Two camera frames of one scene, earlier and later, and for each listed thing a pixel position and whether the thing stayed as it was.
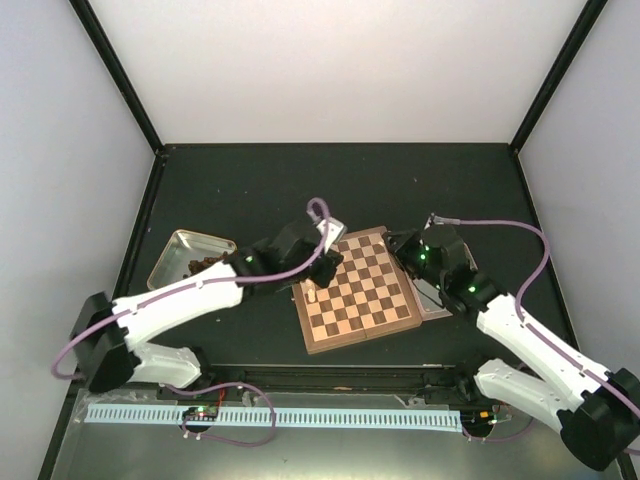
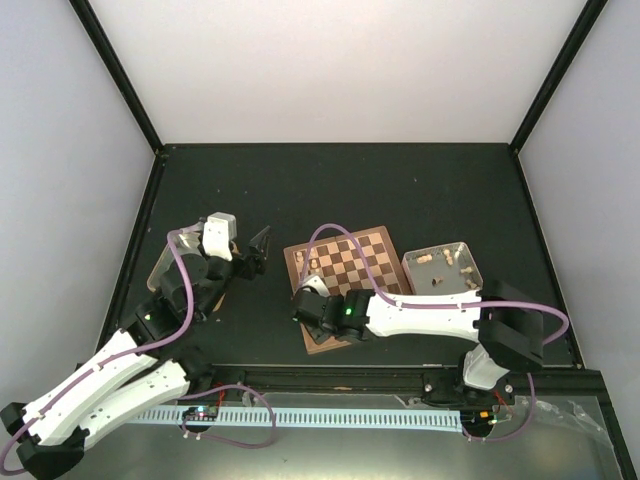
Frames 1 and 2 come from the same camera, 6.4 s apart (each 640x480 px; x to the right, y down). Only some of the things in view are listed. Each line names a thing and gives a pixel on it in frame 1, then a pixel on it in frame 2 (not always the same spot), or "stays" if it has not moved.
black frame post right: [557, 74] stays
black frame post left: [90, 22] stays
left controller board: [203, 413] stays
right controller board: [477, 419] stays
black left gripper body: [321, 278] → [250, 268]
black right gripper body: [411, 261] → [319, 335]
